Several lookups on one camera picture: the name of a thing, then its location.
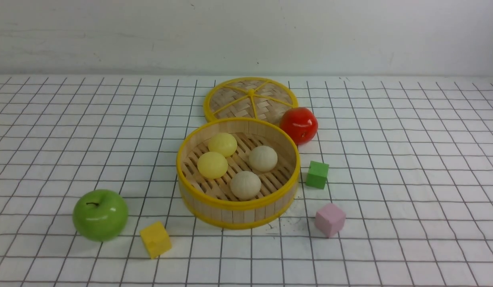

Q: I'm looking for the beige bun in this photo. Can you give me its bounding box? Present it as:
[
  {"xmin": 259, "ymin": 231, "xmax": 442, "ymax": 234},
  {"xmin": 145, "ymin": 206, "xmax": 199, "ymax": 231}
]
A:
[
  {"xmin": 248, "ymin": 145, "xmax": 278, "ymax": 172},
  {"xmin": 229, "ymin": 171, "xmax": 262, "ymax": 201}
]

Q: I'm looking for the yellow bun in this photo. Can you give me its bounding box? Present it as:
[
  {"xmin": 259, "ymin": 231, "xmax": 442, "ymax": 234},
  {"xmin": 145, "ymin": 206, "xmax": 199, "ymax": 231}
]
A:
[
  {"xmin": 207, "ymin": 132, "xmax": 237, "ymax": 157},
  {"xmin": 197, "ymin": 152, "xmax": 229, "ymax": 179}
]

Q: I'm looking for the beige bun front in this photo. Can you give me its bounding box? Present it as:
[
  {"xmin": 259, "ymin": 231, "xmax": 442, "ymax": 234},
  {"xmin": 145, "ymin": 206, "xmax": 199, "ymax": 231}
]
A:
[{"xmin": 229, "ymin": 171, "xmax": 262, "ymax": 201}]

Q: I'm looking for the woven bamboo steamer lid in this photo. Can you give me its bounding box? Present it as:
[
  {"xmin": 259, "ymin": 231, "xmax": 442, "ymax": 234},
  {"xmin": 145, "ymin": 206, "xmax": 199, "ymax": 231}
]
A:
[{"xmin": 203, "ymin": 77, "xmax": 299, "ymax": 125}]

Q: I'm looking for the bamboo steamer tray yellow rim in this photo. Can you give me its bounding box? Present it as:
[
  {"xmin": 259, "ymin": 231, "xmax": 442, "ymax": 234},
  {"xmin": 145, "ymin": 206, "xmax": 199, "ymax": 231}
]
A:
[{"xmin": 176, "ymin": 118, "xmax": 301, "ymax": 229}]

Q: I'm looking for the red tomato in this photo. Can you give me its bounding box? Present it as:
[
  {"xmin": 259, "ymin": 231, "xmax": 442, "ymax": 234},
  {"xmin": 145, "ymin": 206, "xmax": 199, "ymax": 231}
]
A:
[{"xmin": 279, "ymin": 107, "xmax": 318, "ymax": 146}]

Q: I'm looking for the green cube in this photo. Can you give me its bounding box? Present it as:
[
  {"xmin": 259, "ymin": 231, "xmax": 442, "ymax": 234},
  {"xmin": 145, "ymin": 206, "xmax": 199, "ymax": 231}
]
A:
[{"xmin": 305, "ymin": 161, "xmax": 329, "ymax": 189}]

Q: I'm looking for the pink cube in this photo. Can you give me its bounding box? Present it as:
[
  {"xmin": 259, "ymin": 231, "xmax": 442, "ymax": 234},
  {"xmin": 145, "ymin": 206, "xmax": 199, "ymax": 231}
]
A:
[{"xmin": 314, "ymin": 203, "xmax": 346, "ymax": 238}]

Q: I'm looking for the yellow cube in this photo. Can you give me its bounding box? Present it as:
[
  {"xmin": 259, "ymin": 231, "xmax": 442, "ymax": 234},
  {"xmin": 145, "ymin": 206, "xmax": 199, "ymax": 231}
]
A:
[{"xmin": 140, "ymin": 221, "xmax": 172, "ymax": 259}]

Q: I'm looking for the green apple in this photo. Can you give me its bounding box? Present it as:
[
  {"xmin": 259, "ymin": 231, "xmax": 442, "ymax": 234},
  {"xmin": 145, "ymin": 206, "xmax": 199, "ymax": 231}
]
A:
[{"xmin": 73, "ymin": 189, "xmax": 129, "ymax": 242}]

